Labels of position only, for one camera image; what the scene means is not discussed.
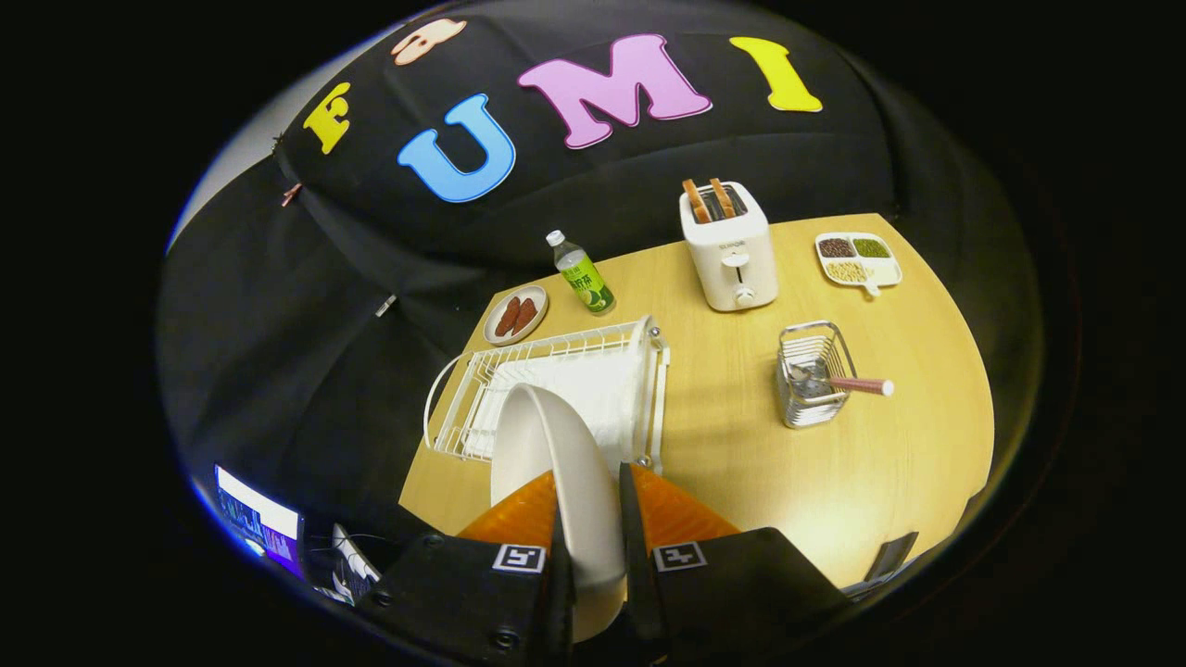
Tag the brown food piece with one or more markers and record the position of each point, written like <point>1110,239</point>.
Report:
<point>525,316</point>
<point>507,318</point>

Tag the white keyboard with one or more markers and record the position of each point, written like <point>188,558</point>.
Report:
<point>355,565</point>

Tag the white toaster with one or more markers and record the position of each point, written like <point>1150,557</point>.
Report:
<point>732,269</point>

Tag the white divided bean dish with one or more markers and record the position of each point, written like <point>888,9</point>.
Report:
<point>886,271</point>

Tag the silver cloth clip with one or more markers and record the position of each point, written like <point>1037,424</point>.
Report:
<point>385,306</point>

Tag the small round food plate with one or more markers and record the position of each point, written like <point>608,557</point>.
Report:
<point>541,298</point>

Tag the lit computer screen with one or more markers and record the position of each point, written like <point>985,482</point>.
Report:
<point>259,523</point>

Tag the dark flat device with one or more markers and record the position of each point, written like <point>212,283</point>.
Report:
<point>891,556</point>

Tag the toast slice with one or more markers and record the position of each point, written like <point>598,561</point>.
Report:
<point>697,201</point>
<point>723,197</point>

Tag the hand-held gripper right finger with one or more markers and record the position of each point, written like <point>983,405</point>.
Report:
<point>639,574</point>

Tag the green label drink bottle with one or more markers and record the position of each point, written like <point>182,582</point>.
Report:
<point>586,280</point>

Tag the white round plate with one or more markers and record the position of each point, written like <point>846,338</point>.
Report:
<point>574,463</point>

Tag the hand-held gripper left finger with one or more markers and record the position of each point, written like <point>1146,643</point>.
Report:
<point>561,593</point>

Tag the black backdrop cloth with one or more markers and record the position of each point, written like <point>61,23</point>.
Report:
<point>278,371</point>

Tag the copper cloth clip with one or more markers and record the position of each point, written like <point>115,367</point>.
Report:
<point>291,195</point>

